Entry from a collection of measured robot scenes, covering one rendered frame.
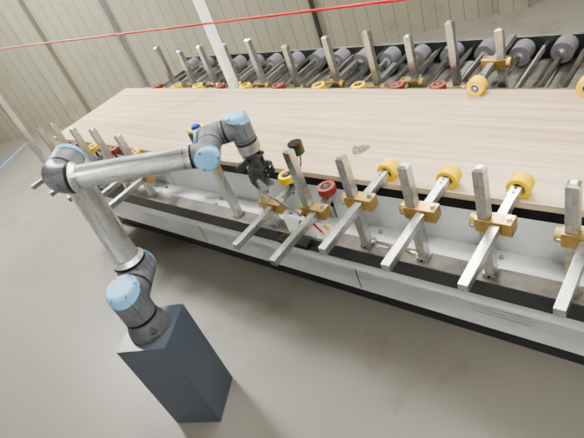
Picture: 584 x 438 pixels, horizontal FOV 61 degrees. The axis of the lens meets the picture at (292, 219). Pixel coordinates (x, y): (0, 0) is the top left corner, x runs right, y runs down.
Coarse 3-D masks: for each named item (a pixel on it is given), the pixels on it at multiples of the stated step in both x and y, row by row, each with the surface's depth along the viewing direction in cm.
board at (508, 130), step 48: (144, 96) 385; (192, 96) 350; (240, 96) 321; (288, 96) 296; (336, 96) 275; (384, 96) 257; (432, 96) 241; (480, 96) 227; (528, 96) 214; (576, 96) 203; (144, 144) 311; (336, 144) 235; (384, 144) 222; (432, 144) 210; (480, 144) 199; (528, 144) 189; (576, 144) 180
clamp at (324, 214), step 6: (300, 204) 212; (312, 204) 209; (318, 204) 208; (324, 204) 206; (306, 210) 209; (312, 210) 207; (318, 210) 205; (324, 210) 204; (330, 210) 207; (318, 216) 207; (324, 216) 205
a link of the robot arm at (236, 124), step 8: (232, 112) 187; (240, 112) 185; (224, 120) 184; (232, 120) 182; (240, 120) 183; (248, 120) 185; (224, 128) 184; (232, 128) 184; (240, 128) 184; (248, 128) 186; (232, 136) 186; (240, 136) 186; (248, 136) 187; (256, 136) 191; (240, 144) 188; (248, 144) 188
